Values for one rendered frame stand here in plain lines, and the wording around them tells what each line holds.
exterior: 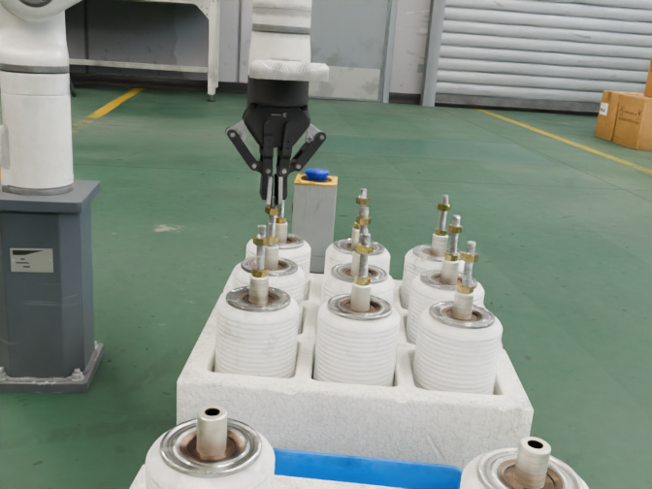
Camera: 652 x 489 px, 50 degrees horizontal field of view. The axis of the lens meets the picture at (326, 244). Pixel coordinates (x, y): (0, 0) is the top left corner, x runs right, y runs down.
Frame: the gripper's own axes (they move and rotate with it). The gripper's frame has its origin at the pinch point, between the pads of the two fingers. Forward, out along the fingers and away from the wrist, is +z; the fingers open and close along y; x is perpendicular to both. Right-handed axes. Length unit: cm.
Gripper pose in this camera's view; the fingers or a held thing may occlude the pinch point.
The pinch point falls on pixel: (273, 188)
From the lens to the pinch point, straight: 90.9
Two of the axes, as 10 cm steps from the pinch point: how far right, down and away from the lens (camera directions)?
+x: 2.5, 3.1, -9.2
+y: -9.6, 0.1, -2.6
